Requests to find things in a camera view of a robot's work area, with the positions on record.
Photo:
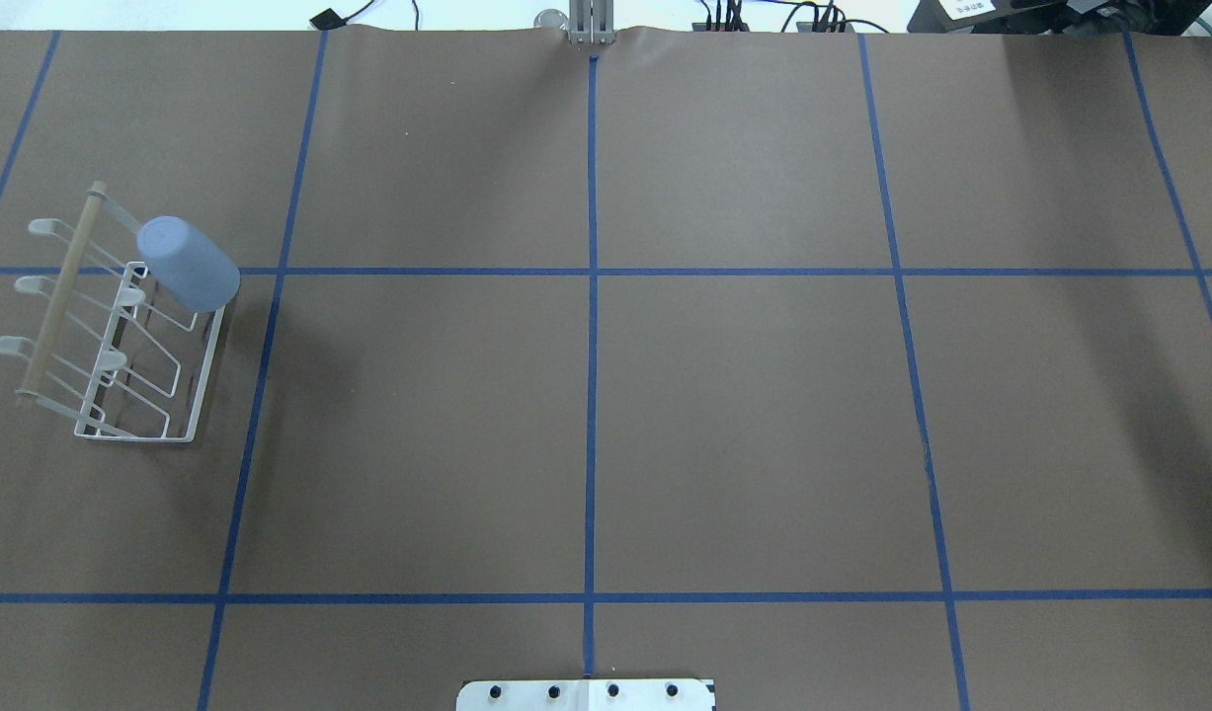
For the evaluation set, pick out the light blue plastic cup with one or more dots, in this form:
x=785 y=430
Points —
x=198 y=274

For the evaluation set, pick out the small black sensor puck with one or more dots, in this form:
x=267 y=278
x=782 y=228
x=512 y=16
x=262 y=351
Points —
x=327 y=20

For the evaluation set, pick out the aluminium frame post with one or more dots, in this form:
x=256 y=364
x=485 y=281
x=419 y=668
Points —
x=591 y=22

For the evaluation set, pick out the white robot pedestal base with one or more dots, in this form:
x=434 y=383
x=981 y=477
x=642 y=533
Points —
x=588 y=694

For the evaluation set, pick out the white wire cup holder rack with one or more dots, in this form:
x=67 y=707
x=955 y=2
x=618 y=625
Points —
x=109 y=356

